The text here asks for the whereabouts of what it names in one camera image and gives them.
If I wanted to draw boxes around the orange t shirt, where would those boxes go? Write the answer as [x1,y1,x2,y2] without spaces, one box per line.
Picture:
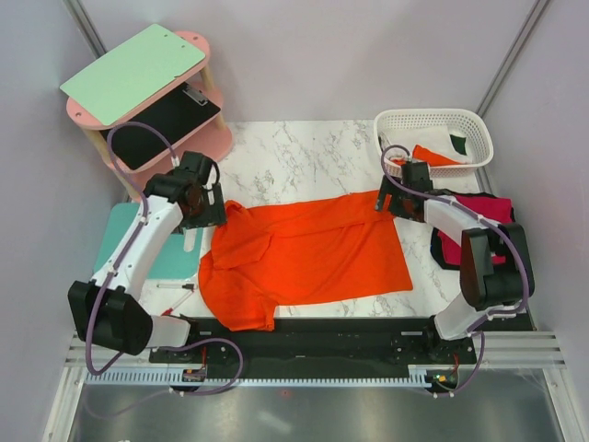
[198,191,413,332]
[390,145,470,167]

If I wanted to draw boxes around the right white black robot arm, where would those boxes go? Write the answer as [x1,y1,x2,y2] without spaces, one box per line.
[375,162,535,363]

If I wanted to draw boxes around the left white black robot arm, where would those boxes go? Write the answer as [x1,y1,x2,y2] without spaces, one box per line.
[67,152,226,362]

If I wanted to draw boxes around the pink two tier shelf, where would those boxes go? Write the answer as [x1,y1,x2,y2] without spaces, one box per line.
[60,24,233,186]

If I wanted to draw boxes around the folded black t shirt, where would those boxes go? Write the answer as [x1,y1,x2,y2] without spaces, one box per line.
[429,188,517,272]

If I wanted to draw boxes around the teal cutting board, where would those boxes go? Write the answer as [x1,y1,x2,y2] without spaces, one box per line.
[93,203,202,279]

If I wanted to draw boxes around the dark green cloth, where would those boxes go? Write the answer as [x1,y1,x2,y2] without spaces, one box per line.
[450,134,467,156]

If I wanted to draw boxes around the white marker pen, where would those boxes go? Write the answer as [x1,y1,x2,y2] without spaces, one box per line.
[156,283,196,293]

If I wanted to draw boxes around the black clipboard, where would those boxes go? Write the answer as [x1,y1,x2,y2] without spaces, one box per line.
[111,83,221,170]

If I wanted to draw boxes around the white plastic laundry basket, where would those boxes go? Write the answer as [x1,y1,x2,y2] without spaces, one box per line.
[374,109,493,179]

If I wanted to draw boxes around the red white pen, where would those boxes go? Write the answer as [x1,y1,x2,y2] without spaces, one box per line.
[161,291,195,316]

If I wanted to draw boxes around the mint green board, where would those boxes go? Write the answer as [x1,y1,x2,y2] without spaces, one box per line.
[60,24,210,130]

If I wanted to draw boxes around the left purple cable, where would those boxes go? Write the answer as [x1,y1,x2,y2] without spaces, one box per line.
[82,121,245,418]

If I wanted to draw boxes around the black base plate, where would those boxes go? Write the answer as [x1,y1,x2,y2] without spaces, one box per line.
[149,318,477,381]

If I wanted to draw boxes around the white cable duct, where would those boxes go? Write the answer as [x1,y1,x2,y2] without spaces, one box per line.
[85,366,433,388]

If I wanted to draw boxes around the aluminium frame rail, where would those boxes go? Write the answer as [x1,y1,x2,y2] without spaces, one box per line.
[64,331,564,369]

